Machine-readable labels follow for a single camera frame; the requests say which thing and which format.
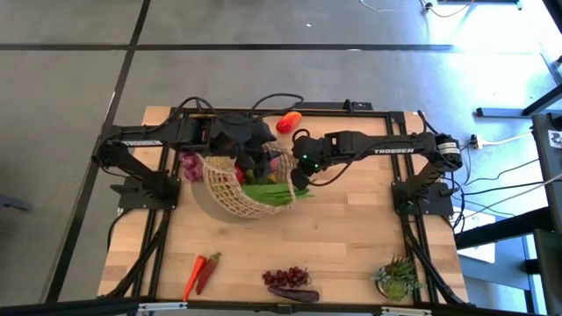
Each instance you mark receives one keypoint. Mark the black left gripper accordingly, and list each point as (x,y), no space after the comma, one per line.
(241,134)

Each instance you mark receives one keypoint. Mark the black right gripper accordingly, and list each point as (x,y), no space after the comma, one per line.
(309,153)

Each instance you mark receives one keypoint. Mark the red bell pepper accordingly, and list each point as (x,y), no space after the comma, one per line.
(239,175)

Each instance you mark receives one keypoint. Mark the green lettuce leaf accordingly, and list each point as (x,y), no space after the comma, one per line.
(272,193)

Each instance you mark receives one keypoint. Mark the dark red chili pepper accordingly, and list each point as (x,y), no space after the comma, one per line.
(207,274)

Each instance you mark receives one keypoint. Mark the orange carrot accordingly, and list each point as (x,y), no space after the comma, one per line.
(194,274)

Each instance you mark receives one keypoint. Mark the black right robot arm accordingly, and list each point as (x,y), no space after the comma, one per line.
(395,145)

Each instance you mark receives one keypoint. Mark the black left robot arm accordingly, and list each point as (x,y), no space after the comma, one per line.
(175,134)

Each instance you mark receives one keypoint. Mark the red orange mango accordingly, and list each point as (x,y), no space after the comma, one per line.
(289,122)

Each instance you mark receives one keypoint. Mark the purple grape bunch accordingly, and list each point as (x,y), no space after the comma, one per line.
(191,169)

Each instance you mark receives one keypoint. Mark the red grape bunch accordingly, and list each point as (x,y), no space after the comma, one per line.
(285,277)

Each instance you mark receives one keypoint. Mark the purple eggplant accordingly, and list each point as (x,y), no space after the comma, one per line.
(294,295)

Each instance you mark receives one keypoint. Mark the black table clamp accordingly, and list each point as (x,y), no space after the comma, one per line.
(281,308)

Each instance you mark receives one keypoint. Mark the potted succulent plant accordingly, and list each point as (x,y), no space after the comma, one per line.
(397,281)

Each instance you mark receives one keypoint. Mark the black desk leg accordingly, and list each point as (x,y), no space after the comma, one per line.
(505,112)

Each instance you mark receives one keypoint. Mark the grey desk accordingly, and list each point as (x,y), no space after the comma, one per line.
(549,175)

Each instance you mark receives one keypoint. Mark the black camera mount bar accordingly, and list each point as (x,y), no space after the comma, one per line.
(325,105)

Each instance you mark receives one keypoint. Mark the black aluminium table frame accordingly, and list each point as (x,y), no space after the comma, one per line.
(351,113)

